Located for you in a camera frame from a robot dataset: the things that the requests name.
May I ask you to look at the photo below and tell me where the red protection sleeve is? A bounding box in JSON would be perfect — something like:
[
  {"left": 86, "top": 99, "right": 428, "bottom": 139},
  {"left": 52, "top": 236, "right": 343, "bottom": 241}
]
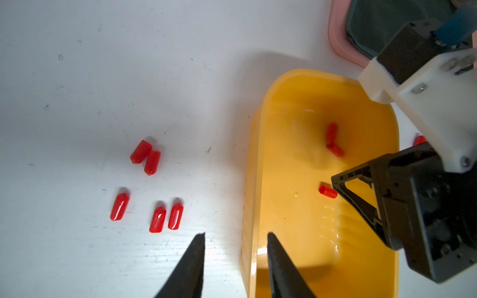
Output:
[
  {"left": 149, "top": 206, "right": 166, "bottom": 233},
  {"left": 326, "top": 143, "right": 345, "bottom": 158},
  {"left": 130, "top": 140, "right": 153, "bottom": 165},
  {"left": 144, "top": 150, "right": 161, "bottom": 176},
  {"left": 318, "top": 185, "right": 338, "bottom": 199},
  {"left": 412, "top": 135, "right": 427, "bottom": 146},
  {"left": 168, "top": 202, "right": 184, "bottom": 230},
  {"left": 110, "top": 192, "right": 130, "bottom": 221},
  {"left": 325, "top": 122, "right": 339, "bottom": 144}
]

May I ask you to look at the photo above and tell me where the dark green cloth napkin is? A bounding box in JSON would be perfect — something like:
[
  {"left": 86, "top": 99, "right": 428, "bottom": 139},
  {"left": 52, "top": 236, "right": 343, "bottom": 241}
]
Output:
[{"left": 345, "top": 0, "right": 456, "bottom": 59}]

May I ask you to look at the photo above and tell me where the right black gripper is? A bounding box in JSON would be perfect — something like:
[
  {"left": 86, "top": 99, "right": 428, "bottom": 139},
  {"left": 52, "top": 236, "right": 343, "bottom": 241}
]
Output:
[{"left": 331, "top": 143, "right": 477, "bottom": 284}]

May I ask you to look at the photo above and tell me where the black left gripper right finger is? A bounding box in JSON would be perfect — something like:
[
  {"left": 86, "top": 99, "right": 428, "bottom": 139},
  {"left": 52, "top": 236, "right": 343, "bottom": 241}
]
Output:
[{"left": 267, "top": 232, "right": 316, "bottom": 298}]

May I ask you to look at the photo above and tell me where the yellow plastic storage box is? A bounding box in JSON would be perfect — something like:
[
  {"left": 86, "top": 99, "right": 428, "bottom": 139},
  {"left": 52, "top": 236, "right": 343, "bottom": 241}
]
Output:
[{"left": 240, "top": 69, "right": 399, "bottom": 298}]

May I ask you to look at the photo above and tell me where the pink plastic tray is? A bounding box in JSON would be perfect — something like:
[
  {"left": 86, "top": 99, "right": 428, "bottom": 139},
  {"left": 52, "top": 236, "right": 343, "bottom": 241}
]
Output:
[{"left": 328, "top": 0, "right": 370, "bottom": 68}]

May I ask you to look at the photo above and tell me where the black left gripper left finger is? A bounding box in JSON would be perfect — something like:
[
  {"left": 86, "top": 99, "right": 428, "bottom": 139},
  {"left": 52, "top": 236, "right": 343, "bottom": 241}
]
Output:
[{"left": 155, "top": 233, "right": 205, "bottom": 298}]

